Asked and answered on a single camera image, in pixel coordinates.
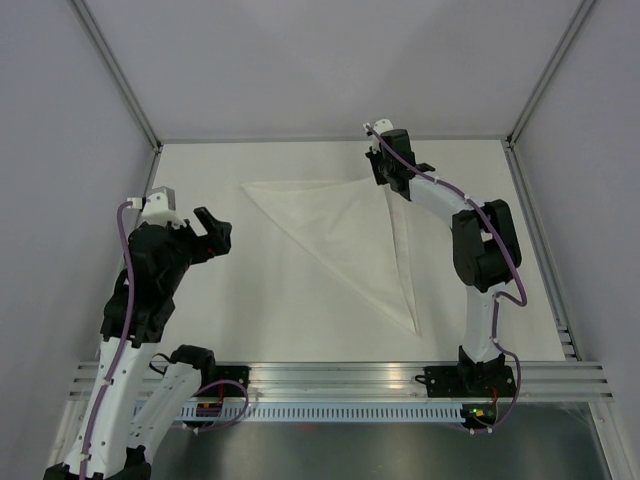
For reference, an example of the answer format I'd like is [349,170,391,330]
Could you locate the aluminium frame post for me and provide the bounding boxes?
[505,0,600,149]
[68,0,162,153]

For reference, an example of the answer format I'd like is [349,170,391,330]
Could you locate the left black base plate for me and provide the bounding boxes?
[198,364,251,402]

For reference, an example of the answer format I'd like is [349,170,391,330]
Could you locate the right aluminium frame post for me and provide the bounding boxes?
[505,0,600,149]

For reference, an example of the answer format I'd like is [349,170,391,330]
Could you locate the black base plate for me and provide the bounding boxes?
[416,365,516,400]
[198,364,251,402]

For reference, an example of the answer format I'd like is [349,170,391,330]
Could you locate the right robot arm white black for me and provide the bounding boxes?
[363,119,527,398]

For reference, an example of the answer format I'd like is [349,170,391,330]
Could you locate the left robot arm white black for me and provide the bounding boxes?
[44,199,232,479]

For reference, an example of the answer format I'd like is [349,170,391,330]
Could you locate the front aluminium rail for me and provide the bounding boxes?
[69,360,615,401]

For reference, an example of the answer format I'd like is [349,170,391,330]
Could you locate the left aluminium frame post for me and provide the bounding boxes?
[68,0,162,153]

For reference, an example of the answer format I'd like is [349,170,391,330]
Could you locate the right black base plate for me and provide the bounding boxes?
[416,365,516,400]

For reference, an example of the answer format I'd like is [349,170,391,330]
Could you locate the white slotted cable duct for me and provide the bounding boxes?
[177,402,466,424]

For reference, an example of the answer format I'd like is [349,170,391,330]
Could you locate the back aluminium frame bar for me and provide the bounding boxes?
[159,133,509,145]

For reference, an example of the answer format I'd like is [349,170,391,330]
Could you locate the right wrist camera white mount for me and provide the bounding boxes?
[363,119,394,152]

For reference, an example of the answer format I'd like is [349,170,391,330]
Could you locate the white cloth napkin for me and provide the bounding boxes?
[242,178,421,336]

